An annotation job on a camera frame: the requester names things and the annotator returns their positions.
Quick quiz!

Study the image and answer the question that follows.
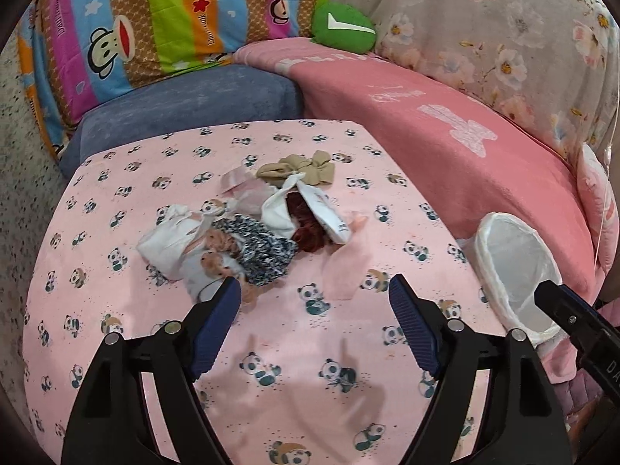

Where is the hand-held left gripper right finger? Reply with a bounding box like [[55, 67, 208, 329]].
[[389, 272, 575, 465]]

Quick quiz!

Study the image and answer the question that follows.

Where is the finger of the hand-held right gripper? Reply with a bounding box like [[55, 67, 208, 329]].
[[534, 278, 620, 400]]

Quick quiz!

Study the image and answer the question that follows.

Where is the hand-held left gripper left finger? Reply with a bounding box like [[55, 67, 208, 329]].
[[60, 276, 243, 465]]

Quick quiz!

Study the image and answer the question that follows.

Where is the peach fuzzy scrunchie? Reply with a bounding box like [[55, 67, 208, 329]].
[[201, 230, 257, 307]]

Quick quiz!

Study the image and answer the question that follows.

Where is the black and white patterned cloth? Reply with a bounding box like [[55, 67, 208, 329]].
[[213, 215, 298, 286]]

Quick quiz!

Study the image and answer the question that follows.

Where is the bin with white liner bag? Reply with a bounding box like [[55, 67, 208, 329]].
[[467, 212, 565, 347]]

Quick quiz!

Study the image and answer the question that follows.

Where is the dark red fuzzy cloth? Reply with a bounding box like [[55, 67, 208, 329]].
[[286, 194, 336, 253]]

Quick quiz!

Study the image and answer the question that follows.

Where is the pink translucent wrapper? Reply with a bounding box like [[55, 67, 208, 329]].
[[222, 167, 262, 200]]

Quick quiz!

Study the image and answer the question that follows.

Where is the white cloth with pink print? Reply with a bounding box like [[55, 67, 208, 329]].
[[262, 177, 350, 245]]

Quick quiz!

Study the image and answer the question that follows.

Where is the beige knotted cloth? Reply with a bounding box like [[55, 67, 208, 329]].
[[257, 151, 336, 189]]

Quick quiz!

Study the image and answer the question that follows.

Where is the pink panda-print cloth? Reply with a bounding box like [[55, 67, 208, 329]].
[[22, 119, 495, 465]]

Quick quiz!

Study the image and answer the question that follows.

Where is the pink pillow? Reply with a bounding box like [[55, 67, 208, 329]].
[[576, 143, 620, 272]]

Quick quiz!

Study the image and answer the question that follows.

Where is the pink blanket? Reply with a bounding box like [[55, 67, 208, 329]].
[[235, 41, 599, 296]]

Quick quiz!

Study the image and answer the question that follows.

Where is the blue sofa cushion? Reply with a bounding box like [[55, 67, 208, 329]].
[[58, 63, 303, 180]]

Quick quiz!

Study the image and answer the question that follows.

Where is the green plush cushion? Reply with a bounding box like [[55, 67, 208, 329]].
[[311, 1, 377, 54]]

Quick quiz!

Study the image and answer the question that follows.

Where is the striped monkey-print quilt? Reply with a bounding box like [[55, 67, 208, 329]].
[[17, 0, 340, 160]]

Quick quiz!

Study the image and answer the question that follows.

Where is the grey floral blanket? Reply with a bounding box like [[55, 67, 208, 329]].
[[329, 0, 616, 160]]

